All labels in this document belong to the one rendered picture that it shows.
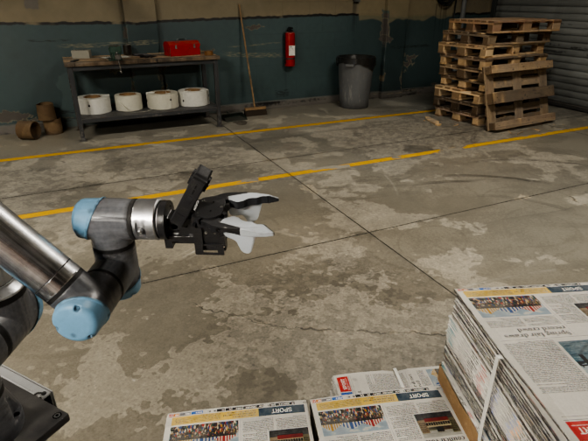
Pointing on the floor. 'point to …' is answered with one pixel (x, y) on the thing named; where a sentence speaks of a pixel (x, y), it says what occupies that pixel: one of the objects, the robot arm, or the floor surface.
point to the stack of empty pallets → (469, 38)
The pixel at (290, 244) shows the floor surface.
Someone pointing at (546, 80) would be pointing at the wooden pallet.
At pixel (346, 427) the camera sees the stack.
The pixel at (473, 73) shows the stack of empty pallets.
